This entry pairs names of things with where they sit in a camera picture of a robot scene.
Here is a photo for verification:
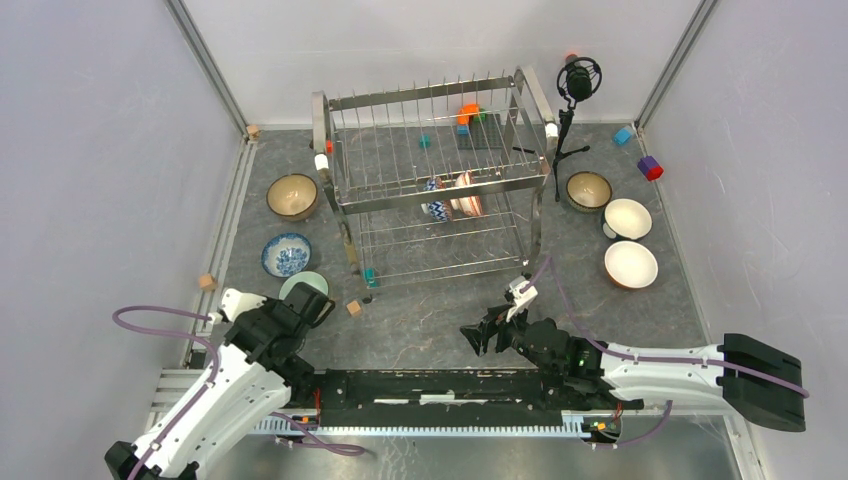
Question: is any light blue block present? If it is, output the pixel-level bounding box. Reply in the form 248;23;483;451
612;125;636;146

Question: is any blue rimmed small bowl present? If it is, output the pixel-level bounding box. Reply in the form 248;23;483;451
601;198;653;242

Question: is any red white patterned bowl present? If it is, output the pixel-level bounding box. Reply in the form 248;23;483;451
452;171;485;219

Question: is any steel two-tier dish rack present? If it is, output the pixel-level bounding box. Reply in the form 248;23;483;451
311;66;559;289

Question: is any wooden cube at left edge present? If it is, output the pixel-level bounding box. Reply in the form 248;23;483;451
197;273;218;292

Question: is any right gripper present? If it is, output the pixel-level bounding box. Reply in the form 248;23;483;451
459;300;558;377

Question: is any copper bowl with floral motif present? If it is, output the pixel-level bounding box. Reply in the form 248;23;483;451
266;173;318;222

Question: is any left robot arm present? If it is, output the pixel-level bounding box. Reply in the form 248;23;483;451
105;282;335;479

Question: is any orange arch block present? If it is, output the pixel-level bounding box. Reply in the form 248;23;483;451
457;103;481;127

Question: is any pink patterned rear bowl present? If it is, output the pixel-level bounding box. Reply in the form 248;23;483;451
421;177;453;222

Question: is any black microphone on tripod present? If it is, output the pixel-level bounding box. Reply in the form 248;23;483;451
552;54;603;202

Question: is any small wooden cube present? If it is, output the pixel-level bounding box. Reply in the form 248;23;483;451
346;300;363;317

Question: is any dark bowl with lattice band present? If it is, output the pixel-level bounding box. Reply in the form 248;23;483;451
566;171;613;213

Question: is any white bowl with orange rim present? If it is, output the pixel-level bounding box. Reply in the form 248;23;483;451
604;241;659;290

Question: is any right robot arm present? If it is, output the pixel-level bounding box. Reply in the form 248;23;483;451
459;305;807;433

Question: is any purple and red block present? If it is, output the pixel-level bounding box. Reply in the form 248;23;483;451
637;155;664;182

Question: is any grey building baseplate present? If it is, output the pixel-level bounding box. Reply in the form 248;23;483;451
455;113;504;151

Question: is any celadon green bowl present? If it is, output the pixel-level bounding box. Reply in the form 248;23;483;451
278;271;330;300

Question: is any white blue floral bowl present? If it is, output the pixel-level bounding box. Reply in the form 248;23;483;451
260;232;312;278

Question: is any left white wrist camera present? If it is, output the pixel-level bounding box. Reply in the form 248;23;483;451
208;288;268;325

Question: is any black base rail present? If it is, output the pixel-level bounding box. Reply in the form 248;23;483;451
287;369;644;428

